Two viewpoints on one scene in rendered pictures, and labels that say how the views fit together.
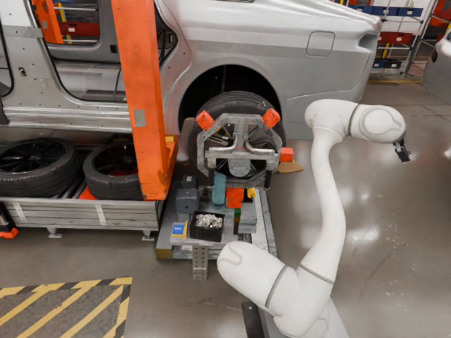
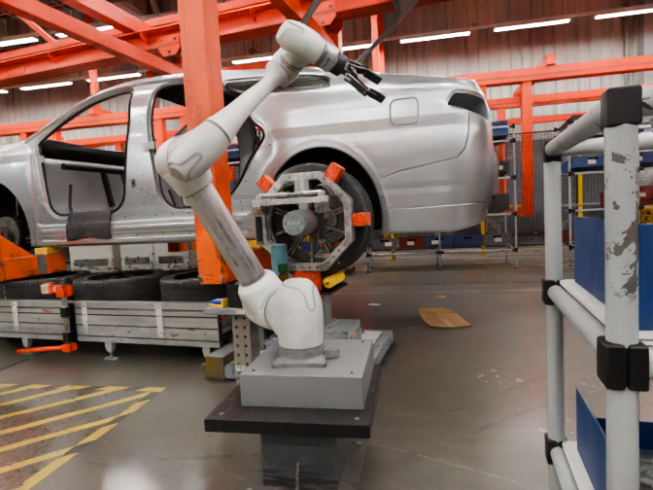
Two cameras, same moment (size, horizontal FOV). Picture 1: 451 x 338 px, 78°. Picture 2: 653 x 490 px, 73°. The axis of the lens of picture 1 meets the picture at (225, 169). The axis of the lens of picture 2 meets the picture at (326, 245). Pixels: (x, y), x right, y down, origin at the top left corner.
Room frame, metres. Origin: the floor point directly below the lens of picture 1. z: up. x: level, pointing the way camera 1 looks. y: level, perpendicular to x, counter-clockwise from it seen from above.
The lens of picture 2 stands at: (-0.69, -1.04, 0.90)
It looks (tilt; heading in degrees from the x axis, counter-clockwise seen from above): 4 degrees down; 20
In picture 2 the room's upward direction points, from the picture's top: 3 degrees counter-clockwise
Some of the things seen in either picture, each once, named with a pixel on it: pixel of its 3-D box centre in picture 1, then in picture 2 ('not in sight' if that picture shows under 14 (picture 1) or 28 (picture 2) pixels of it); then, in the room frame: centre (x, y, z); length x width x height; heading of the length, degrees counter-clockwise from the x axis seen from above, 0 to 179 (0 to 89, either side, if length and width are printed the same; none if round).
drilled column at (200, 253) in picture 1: (200, 255); (247, 351); (1.24, 0.14, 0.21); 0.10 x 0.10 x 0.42; 2
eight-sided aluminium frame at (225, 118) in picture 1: (238, 153); (305, 222); (1.58, -0.08, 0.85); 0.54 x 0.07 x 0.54; 92
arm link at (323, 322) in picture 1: (309, 315); (297, 310); (0.67, -0.42, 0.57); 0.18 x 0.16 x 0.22; 57
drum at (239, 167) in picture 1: (238, 159); (300, 222); (1.51, -0.08, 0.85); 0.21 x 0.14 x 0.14; 2
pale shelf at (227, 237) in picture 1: (205, 234); (249, 308); (1.24, 0.11, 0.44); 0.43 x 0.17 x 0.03; 92
